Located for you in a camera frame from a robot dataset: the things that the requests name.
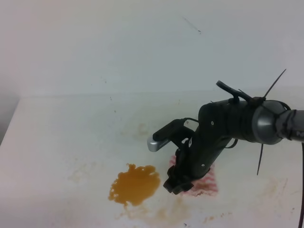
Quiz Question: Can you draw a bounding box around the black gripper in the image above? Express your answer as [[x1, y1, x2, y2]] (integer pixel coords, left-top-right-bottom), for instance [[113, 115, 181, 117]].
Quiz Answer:
[[163, 101, 256, 195]]

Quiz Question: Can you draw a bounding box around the pink white striped rag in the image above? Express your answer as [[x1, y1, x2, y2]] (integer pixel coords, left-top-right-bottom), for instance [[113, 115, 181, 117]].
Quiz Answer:
[[179, 164, 219, 197]]

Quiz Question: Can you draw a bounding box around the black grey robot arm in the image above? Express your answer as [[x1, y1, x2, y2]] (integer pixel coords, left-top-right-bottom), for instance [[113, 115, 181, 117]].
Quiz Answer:
[[163, 100, 304, 195]]

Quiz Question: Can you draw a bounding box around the brown coffee puddle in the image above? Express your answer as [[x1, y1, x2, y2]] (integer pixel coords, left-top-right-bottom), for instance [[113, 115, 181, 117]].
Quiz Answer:
[[108, 164, 161, 207]]

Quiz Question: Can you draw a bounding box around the black cable with zip ties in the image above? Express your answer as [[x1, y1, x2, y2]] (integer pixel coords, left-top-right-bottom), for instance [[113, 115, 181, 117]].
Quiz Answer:
[[215, 68, 287, 176]]

